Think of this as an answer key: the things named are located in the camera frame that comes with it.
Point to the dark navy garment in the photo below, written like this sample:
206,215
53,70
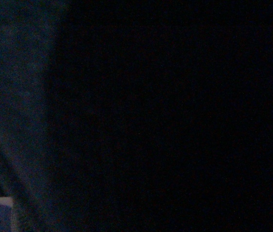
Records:
137,115

